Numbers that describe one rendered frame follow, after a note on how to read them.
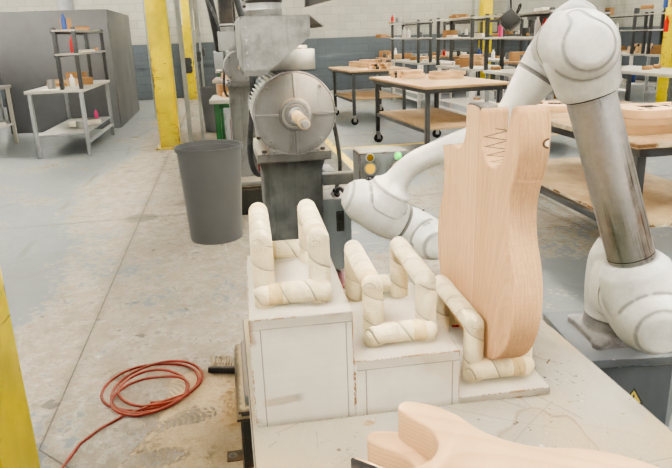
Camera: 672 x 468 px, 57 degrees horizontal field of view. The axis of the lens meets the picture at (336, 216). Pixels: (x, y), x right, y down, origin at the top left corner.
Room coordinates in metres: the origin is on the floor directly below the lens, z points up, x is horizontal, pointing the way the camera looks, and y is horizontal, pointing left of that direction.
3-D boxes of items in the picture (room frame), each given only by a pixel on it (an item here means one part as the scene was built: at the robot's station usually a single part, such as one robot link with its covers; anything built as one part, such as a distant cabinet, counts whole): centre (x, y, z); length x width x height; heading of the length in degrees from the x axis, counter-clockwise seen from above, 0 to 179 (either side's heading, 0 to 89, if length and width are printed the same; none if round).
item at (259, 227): (0.92, 0.12, 1.20); 0.20 x 0.03 x 0.03; 8
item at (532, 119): (0.84, -0.26, 1.33); 0.07 x 0.04 x 0.10; 8
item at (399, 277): (1.03, -0.11, 1.07); 0.03 x 0.03 x 0.09
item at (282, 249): (1.02, 0.09, 1.12); 0.11 x 0.03 x 0.03; 99
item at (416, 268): (0.95, -0.12, 1.12); 0.20 x 0.03 x 0.03; 8
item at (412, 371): (0.95, -0.08, 0.98); 0.27 x 0.16 x 0.09; 9
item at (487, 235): (0.97, -0.24, 1.17); 0.35 x 0.04 x 0.40; 8
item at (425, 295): (0.87, -0.13, 1.07); 0.03 x 0.03 x 0.09
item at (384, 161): (2.02, -0.11, 0.99); 0.24 x 0.21 x 0.26; 10
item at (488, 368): (0.87, -0.25, 0.96); 0.11 x 0.03 x 0.03; 99
